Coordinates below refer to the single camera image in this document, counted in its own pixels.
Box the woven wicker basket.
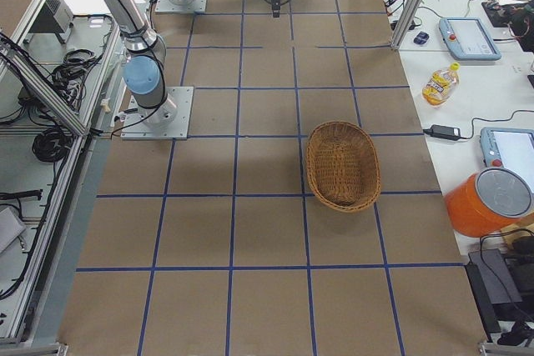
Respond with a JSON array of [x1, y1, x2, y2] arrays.
[[305, 121, 381, 213]]

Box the small dark blue pouch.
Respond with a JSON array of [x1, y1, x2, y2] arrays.
[[413, 31, 430, 46]]

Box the orange juice bottle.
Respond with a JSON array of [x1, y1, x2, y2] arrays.
[[421, 62, 461, 106]]

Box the blue teach pendant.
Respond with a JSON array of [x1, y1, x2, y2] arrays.
[[480, 127, 533, 178], [438, 18, 501, 61]]

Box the black power adapter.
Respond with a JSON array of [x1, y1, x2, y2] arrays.
[[426, 124, 461, 141]]

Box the orange round container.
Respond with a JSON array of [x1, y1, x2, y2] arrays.
[[445, 168, 533, 238]]

